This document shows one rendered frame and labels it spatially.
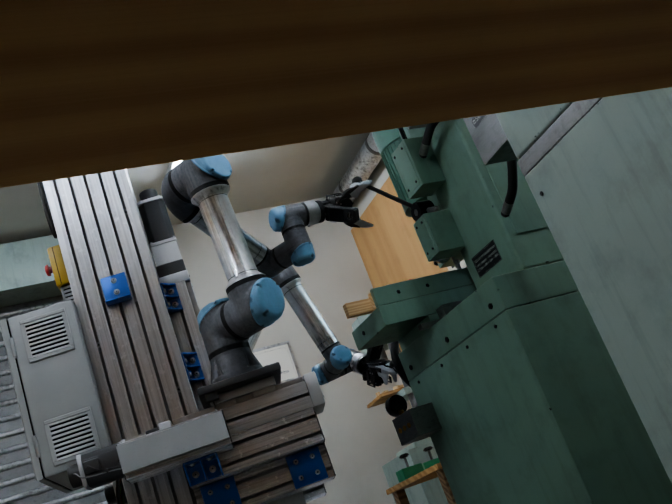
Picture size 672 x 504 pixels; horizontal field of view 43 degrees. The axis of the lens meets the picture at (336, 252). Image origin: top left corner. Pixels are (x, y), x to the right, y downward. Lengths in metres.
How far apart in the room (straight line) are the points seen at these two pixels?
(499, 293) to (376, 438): 3.63
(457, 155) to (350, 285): 3.69
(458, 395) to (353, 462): 3.24
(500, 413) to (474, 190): 0.59
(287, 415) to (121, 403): 0.51
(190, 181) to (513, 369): 1.00
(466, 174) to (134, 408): 1.13
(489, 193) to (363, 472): 3.54
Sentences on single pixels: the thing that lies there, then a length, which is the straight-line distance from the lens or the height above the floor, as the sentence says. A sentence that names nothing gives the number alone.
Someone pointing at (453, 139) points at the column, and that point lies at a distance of 2.37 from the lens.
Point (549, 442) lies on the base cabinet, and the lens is 2.12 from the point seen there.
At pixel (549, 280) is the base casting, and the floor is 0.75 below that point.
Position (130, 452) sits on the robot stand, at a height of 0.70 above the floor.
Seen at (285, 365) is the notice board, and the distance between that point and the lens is 5.60.
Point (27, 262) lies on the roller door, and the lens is 5.36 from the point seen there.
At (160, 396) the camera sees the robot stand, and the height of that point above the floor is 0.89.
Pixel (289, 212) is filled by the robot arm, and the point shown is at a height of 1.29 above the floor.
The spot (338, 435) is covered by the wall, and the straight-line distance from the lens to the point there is 5.59.
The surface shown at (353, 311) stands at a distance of 2.39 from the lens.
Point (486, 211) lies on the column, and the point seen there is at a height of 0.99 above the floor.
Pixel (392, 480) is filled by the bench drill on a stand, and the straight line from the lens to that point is 4.98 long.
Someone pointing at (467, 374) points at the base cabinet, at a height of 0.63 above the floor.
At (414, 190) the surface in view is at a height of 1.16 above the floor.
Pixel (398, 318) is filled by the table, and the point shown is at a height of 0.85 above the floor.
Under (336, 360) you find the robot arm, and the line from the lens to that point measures 2.89.
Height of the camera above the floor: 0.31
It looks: 19 degrees up
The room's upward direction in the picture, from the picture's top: 21 degrees counter-clockwise
